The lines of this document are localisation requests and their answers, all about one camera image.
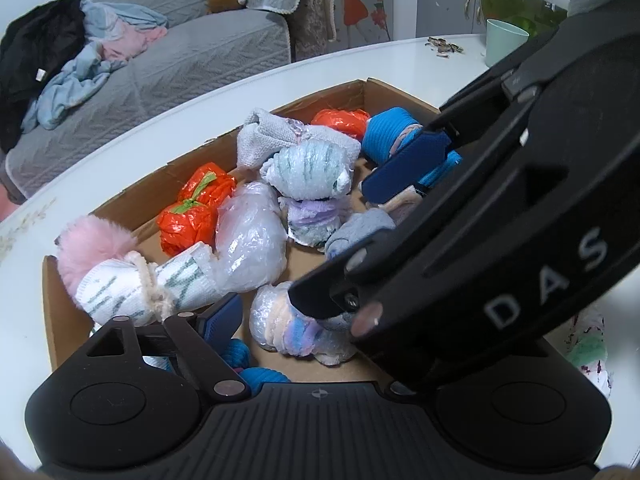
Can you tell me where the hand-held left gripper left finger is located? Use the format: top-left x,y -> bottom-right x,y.
85,291 -> 252,402

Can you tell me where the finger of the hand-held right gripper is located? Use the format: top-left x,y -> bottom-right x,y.
289,129 -> 532,337
360,67 -> 543,206

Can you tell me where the peach blue sock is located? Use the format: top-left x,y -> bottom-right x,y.
367,184 -> 427,223

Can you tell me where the blue grey sock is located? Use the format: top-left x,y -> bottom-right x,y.
324,209 -> 398,262

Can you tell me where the blue ribbed sock bundle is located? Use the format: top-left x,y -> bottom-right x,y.
220,337 -> 292,393

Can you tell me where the purple sock bundle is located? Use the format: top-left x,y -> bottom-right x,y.
278,194 -> 351,249

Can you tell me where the clear plastic bag bundle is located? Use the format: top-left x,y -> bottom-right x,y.
214,181 -> 289,295

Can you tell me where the bubble wrap bundle teal band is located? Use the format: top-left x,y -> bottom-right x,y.
259,139 -> 362,202

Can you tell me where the white sock bundle pink pompom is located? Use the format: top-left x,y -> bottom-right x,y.
55,215 -> 223,326

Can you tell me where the green white fluffy bundle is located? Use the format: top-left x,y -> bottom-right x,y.
564,312 -> 615,400

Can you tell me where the white grey sock bundle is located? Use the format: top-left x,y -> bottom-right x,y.
235,106 -> 362,171

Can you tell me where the shallow cardboard box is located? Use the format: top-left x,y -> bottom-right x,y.
42,78 -> 443,386

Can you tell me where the pile of seed shells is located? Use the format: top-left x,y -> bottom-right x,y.
424,36 -> 465,59

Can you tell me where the mint green cup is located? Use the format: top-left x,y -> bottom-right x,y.
484,18 -> 531,68

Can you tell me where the brown patterned fabric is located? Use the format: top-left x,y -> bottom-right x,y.
289,0 -> 338,63

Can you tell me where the white cabinet with stickers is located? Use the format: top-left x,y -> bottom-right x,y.
331,0 -> 397,50

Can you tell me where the grey quilted sofa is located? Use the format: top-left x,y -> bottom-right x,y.
5,0 -> 293,206

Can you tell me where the light blue clothing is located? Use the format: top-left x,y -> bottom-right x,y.
20,0 -> 171,131

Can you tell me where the pink clothing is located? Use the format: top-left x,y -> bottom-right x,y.
100,24 -> 168,61

